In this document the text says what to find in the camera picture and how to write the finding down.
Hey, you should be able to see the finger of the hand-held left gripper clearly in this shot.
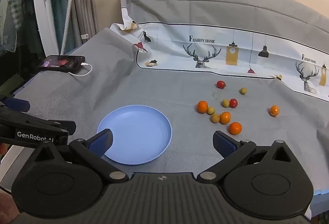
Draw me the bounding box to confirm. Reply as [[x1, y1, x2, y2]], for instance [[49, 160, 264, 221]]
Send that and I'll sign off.
[[0, 107, 77, 147], [0, 96, 31, 113]]

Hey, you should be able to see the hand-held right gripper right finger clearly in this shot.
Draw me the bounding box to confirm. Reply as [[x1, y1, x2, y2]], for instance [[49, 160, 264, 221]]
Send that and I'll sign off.
[[197, 130, 300, 183]]

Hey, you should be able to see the white curved frame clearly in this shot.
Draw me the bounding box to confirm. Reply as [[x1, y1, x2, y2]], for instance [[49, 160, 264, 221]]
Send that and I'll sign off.
[[30, 0, 60, 55]]

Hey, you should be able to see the grey tablecloth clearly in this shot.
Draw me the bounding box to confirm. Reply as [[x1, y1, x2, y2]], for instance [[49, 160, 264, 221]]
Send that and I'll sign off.
[[10, 0, 329, 196]]

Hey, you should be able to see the white charging cable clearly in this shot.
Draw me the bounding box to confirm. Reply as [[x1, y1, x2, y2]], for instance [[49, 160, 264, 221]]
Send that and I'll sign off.
[[68, 62, 93, 77]]

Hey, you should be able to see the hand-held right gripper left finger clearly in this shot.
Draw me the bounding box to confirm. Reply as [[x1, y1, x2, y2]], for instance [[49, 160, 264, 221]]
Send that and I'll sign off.
[[33, 129, 129, 184]]

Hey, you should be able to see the teal hanging garment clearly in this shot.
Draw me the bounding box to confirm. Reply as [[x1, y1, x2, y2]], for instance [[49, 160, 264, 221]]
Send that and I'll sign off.
[[49, 0, 68, 48]]

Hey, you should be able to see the grey curtain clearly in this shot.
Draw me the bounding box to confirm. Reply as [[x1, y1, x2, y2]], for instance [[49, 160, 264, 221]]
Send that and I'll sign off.
[[71, 0, 100, 47]]

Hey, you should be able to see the white deer print cloth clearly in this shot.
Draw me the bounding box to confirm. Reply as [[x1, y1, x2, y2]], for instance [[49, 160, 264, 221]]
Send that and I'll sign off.
[[110, 6, 329, 101]]

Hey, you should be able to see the black smartphone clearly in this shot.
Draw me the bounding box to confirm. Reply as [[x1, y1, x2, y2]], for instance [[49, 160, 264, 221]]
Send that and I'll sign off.
[[37, 55, 86, 72]]

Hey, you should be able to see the blue plate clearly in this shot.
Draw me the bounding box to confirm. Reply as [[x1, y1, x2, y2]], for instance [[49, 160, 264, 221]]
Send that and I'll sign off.
[[97, 104, 173, 165]]

